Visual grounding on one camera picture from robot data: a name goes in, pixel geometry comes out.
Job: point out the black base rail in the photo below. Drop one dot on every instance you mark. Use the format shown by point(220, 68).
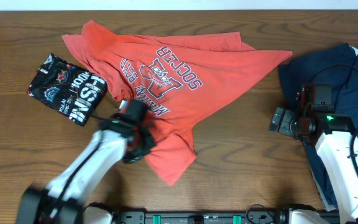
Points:
point(197, 217)

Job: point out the orange soccer t-shirt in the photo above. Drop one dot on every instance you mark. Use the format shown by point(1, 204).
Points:
point(182, 79)

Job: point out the black printed folded shirt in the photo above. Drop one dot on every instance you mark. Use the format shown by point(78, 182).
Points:
point(68, 89)

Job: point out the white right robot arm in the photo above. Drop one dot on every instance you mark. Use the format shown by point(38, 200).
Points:
point(334, 139)

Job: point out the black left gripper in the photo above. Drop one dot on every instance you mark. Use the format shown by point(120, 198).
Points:
point(150, 143)

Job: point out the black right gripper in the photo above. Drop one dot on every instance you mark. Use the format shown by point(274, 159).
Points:
point(284, 127)

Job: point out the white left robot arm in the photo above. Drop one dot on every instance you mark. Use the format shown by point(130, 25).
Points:
point(122, 137)

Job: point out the navy blue garment pile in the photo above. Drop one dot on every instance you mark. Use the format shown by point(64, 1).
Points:
point(337, 66)

